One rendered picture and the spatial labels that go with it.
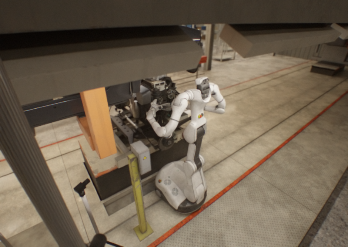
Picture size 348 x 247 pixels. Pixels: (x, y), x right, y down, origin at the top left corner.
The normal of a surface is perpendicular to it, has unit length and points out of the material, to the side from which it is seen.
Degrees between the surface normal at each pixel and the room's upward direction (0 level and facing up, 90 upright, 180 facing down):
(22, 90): 117
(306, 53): 90
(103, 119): 90
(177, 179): 0
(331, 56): 90
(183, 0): 90
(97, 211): 0
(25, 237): 0
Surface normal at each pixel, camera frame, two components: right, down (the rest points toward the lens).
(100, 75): 0.54, 0.74
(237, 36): -0.80, 0.29
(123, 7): 0.60, 0.39
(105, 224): 0.00, -0.88
